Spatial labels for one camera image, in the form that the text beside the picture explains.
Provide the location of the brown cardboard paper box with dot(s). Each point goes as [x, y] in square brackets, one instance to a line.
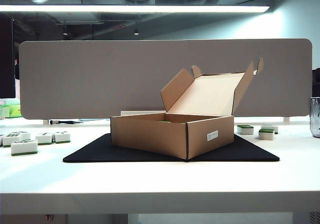
[150, 134]

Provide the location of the grey felt desk divider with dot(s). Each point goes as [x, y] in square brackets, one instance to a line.
[100, 79]

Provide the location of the light blue flat sheet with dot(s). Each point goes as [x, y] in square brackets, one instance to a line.
[92, 120]

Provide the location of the black rectangular mat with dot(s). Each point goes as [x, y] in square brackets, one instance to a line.
[95, 151]

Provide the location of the black screwdriver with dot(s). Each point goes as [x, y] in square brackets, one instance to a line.
[62, 121]

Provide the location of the bright green packet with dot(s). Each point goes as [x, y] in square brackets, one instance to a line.
[15, 111]

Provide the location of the green white carton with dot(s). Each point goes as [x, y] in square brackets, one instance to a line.
[4, 111]

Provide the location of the clear drinking glass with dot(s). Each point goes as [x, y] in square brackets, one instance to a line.
[315, 119]

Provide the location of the round metal table lock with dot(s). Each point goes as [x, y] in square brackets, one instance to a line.
[49, 217]

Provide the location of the black background object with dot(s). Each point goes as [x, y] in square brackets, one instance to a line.
[317, 81]

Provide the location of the dark computer monitor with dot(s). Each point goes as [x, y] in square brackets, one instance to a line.
[7, 59]

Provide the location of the grey vent grille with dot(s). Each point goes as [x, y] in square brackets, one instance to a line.
[315, 217]

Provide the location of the white divider foot bracket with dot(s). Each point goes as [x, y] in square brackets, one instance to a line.
[45, 122]
[286, 119]

